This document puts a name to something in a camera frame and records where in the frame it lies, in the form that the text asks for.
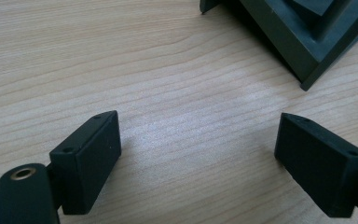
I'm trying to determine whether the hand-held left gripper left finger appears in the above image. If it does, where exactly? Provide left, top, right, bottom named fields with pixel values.
left=48, top=109, right=122, bottom=216

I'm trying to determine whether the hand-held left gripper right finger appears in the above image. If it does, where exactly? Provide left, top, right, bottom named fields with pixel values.
left=273, top=112, right=358, bottom=218

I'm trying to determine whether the dark grey plastic tray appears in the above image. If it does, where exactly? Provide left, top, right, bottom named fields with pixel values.
left=199, top=0, right=358, bottom=92

